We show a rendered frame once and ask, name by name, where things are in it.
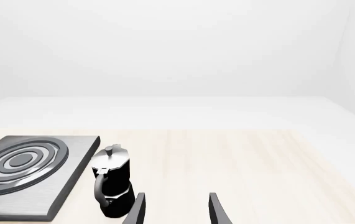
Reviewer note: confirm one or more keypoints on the flat black stove plate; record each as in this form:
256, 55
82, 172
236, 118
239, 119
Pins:
25, 170

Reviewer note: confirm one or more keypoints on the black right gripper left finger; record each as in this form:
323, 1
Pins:
137, 211

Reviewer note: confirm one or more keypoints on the black moka pot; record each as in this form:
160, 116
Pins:
115, 182

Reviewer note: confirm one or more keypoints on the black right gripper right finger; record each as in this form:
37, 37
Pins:
217, 211

